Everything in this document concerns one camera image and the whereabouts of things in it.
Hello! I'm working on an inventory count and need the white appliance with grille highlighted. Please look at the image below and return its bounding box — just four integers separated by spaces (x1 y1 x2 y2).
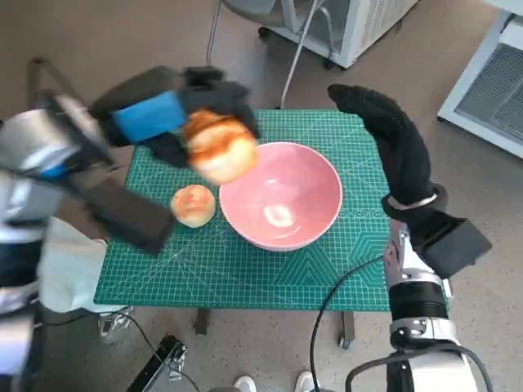
436 11 523 159

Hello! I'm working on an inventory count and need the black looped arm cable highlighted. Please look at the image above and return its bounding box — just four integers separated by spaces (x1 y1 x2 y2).
345 345 496 392

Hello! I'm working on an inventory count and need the pink bowl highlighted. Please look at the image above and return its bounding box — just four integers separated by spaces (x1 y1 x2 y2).
218 141 343 252

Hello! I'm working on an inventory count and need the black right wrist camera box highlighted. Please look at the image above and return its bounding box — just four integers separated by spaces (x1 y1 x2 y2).
408 209 494 281

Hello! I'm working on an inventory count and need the black left hand blue tape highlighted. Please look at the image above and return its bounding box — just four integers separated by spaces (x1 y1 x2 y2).
92 65 262 168

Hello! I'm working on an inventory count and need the person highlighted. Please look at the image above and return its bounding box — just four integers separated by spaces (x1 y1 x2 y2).
233 369 319 392
38 235 135 345

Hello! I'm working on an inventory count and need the pale round toy bread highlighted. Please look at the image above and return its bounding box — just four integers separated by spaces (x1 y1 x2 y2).
170 184 217 228

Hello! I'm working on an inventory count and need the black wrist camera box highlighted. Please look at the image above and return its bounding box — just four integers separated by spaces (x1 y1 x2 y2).
43 91 177 256
408 209 494 281

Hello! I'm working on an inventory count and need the black gloved right hand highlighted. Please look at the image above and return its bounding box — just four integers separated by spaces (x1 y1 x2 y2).
328 83 436 205

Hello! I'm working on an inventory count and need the black metal stand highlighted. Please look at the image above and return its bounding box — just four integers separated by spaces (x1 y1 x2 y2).
125 333 190 392

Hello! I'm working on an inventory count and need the long black cable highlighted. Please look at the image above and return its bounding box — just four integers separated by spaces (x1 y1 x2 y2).
310 255 394 392

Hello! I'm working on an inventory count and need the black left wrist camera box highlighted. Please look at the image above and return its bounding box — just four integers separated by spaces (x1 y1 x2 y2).
43 91 177 256

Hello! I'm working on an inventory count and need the browned toy bread bun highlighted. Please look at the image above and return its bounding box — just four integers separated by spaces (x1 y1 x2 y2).
181 109 259 184

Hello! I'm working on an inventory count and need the table leg with caster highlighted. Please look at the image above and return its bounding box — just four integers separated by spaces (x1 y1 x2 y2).
337 310 355 350

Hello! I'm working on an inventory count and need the green cutting mat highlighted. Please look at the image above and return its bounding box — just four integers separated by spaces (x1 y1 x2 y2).
93 108 394 313

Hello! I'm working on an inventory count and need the white vented cabinet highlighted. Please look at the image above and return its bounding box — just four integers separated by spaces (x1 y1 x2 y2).
261 0 422 69

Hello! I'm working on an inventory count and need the brown table leg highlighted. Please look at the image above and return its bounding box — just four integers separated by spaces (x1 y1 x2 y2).
194 309 212 336

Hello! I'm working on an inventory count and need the grey office chair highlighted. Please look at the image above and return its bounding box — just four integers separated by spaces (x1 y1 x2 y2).
207 0 333 110

